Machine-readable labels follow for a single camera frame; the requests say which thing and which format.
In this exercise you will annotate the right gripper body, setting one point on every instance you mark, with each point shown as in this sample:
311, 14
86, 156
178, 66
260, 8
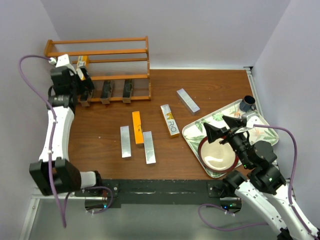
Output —
238, 142

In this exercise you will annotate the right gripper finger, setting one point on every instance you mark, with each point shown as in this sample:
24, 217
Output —
213, 133
233, 122

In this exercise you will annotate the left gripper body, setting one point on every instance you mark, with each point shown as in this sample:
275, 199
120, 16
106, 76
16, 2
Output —
75, 87

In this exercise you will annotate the black toothpaste box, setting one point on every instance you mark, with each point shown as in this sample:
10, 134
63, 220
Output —
106, 92
127, 91
85, 98

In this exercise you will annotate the yellow toothpaste box with barcode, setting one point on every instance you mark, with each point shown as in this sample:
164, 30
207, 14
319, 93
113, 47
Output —
82, 61

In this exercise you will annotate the orange toothpaste box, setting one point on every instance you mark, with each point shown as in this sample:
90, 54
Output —
137, 127

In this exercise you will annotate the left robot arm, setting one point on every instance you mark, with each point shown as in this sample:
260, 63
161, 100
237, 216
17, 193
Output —
54, 159

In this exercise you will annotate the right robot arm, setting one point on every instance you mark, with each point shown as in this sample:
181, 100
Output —
264, 188

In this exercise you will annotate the orange wooden three-tier shelf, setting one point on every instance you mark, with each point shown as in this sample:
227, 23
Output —
114, 59

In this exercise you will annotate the dark blue mug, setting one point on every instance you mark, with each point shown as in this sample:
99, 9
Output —
248, 103

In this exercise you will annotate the red rimmed cream plate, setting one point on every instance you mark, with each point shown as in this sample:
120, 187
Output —
217, 157

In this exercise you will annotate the silver gold R&O toothpaste box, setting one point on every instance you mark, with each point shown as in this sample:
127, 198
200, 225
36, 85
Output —
170, 120

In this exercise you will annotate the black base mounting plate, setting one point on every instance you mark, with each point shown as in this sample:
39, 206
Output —
160, 192

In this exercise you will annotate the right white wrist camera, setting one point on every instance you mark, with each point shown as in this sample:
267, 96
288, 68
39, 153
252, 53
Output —
250, 119

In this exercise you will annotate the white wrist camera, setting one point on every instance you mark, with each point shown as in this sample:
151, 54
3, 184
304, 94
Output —
60, 61
250, 119

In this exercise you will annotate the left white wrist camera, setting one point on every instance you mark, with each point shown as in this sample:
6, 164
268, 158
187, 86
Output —
60, 61

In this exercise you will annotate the aluminium frame rail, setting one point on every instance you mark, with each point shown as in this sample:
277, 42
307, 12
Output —
34, 208

